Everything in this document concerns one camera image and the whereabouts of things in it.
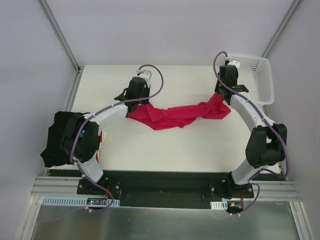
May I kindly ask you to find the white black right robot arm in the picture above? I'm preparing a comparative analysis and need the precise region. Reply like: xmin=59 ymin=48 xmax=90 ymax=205
xmin=214 ymin=64 xmax=287 ymax=199

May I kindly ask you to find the white red folded shirt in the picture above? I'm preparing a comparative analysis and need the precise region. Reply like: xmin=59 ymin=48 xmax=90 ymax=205
xmin=95 ymin=130 xmax=108 ymax=163

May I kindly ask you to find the white slotted cable duct left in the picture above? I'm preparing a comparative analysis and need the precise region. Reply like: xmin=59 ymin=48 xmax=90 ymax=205
xmin=42 ymin=196 xmax=120 ymax=208

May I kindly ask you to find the white slotted cable duct right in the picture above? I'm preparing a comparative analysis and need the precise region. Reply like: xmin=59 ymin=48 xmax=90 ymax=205
xmin=210 ymin=201 xmax=228 ymax=211

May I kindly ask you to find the aluminium frame rail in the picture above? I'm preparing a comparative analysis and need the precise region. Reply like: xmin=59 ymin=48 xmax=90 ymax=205
xmin=31 ymin=176 xmax=83 ymax=195

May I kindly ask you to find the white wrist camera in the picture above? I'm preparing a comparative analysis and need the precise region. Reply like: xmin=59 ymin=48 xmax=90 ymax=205
xmin=224 ymin=56 xmax=240 ymax=68
xmin=136 ymin=69 xmax=152 ymax=82

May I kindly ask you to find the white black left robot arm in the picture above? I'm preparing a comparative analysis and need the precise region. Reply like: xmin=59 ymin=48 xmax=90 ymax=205
xmin=60 ymin=73 xmax=151 ymax=195

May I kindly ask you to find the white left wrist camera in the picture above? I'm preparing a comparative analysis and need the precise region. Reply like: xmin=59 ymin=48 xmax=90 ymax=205
xmin=136 ymin=69 xmax=152 ymax=82

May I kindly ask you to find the white perforated plastic basket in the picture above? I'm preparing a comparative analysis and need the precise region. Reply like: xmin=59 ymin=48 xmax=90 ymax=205
xmin=229 ymin=53 xmax=275 ymax=106

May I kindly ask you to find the white slotted cable duct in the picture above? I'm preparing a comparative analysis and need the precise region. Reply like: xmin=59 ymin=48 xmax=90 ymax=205
xmin=210 ymin=201 xmax=228 ymax=211
xmin=42 ymin=196 xmax=120 ymax=208

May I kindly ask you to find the pink t shirt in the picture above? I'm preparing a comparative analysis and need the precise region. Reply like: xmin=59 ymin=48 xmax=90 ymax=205
xmin=127 ymin=93 xmax=231 ymax=131

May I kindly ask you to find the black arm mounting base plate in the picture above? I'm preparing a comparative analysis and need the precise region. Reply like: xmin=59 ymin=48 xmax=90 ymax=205
xmin=48 ymin=168 xmax=256 ymax=208

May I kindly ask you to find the black folded t shirt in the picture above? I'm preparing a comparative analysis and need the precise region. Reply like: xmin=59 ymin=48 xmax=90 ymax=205
xmin=40 ymin=111 xmax=83 ymax=168

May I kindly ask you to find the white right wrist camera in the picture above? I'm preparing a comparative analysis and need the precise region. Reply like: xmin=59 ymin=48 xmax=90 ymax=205
xmin=224 ymin=56 xmax=240 ymax=68

